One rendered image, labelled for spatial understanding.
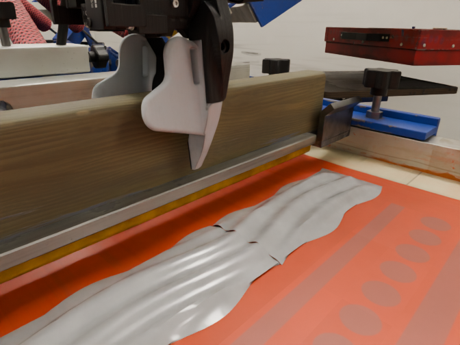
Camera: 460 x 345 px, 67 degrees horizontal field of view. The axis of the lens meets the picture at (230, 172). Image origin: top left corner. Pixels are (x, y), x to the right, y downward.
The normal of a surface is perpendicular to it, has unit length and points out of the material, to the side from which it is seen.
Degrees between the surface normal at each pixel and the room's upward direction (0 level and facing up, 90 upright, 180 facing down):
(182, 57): 82
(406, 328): 0
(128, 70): 97
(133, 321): 33
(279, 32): 90
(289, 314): 0
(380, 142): 90
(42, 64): 90
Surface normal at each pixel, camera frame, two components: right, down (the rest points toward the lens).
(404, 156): -0.69, 0.27
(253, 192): 0.02, -0.92
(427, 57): 0.29, 0.38
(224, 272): 0.36, -0.60
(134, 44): 0.66, 0.42
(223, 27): 0.72, 0.10
